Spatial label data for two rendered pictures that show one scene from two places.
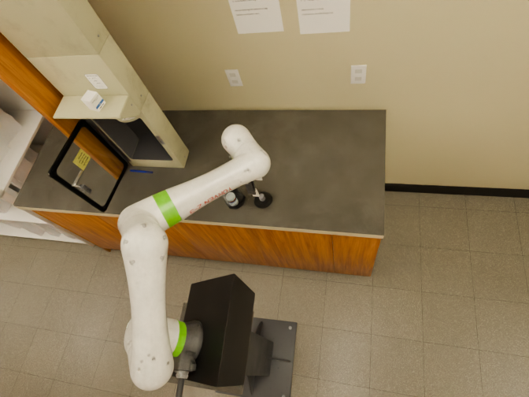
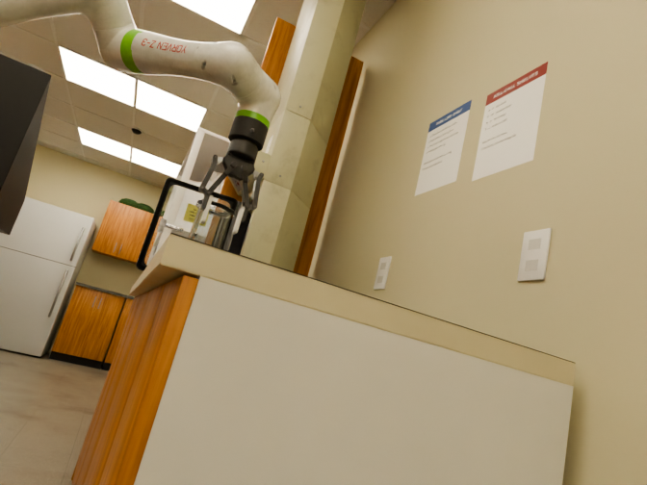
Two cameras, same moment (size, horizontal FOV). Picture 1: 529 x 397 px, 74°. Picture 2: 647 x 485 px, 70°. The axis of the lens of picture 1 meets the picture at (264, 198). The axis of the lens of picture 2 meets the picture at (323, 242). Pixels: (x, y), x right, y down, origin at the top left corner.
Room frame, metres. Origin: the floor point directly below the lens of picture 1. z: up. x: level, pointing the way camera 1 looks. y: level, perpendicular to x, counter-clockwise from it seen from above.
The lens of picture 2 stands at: (0.12, -0.90, 0.84)
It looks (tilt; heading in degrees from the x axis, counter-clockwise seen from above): 13 degrees up; 39
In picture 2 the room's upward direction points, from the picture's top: 14 degrees clockwise
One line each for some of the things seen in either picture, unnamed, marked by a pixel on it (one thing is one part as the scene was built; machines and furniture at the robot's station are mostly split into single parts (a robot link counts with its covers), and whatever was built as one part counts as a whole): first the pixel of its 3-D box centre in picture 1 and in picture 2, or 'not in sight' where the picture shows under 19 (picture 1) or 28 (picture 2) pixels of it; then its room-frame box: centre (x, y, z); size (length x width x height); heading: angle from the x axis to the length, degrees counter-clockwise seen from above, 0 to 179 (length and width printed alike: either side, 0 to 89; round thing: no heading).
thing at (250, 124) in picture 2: not in sight; (247, 136); (0.83, 0.01, 1.34); 0.12 x 0.09 x 0.06; 60
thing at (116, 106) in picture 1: (97, 113); (243, 172); (1.24, 0.50, 1.46); 0.32 x 0.11 x 0.10; 60
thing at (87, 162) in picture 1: (93, 168); (189, 232); (1.23, 0.70, 1.19); 0.30 x 0.01 x 0.40; 143
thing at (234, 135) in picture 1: (238, 143); (256, 100); (0.82, 0.01, 1.44); 0.13 x 0.11 x 0.14; 12
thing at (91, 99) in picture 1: (93, 101); not in sight; (1.23, 0.47, 1.54); 0.05 x 0.05 x 0.06; 46
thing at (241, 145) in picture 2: not in sight; (240, 161); (0.83, 0.01, 1.27); 0.08 x 0.07 x 0.09; 150
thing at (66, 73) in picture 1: (128, 102); (275, 218); (1.40, 0.41, 1.33); 0.32 x 0.25 x 0.77; 60
